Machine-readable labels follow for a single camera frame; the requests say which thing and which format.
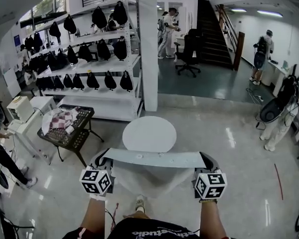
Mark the black grey backpack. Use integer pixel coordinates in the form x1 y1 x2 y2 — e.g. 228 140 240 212
260 75 299 123
253 36 269 71

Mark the white box appliance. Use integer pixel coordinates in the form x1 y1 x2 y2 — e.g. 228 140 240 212
6 96 35 123

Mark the row of black bags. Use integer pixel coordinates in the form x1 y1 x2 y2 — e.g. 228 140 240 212
23 0 134 92

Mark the person's black shirt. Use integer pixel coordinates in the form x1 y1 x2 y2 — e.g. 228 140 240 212
62 217 236 239

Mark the round white table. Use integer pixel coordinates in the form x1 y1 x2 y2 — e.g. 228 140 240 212
122 116 177 153

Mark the white cabinet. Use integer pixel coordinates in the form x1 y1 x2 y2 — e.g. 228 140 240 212
8 96 58 165

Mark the white square pillar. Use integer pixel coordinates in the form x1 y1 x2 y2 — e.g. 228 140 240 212
139 0 159 112

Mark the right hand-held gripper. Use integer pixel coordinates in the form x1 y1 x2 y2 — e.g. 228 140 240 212
193 152 227 200

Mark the white rounded counter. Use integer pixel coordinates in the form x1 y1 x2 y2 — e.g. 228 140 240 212
260 58 290 97

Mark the person's right forearm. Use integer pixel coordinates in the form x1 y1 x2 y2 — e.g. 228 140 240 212
198 201 228 239

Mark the red checkered cloth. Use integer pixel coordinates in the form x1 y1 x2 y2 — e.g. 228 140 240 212
41 107 82 135

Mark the person's leg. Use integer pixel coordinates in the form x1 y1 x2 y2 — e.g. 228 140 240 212
123 212 150 220

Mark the black high-back office chair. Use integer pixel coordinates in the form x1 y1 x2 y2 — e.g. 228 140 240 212
173 28 202 78

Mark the black lattice side table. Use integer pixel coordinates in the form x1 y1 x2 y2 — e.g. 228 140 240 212
36 104 105 168

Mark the person's left forearm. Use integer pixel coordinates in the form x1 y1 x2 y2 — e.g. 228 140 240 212
79 197 108 235

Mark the white sneaker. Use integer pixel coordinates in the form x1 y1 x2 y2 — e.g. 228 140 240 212
135 195 147 213

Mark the pale grey cloth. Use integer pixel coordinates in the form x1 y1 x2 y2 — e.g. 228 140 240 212
103 147 205 199

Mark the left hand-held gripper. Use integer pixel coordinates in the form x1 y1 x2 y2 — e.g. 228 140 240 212
79 149 118 198

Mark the dark wooden staircase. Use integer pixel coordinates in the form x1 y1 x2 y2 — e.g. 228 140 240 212
197 0 245 71

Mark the white metal shelf rack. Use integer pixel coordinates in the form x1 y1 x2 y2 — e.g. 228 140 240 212
19 0 144 121

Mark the white wristband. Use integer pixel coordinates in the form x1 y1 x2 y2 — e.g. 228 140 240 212
89 194 107 202

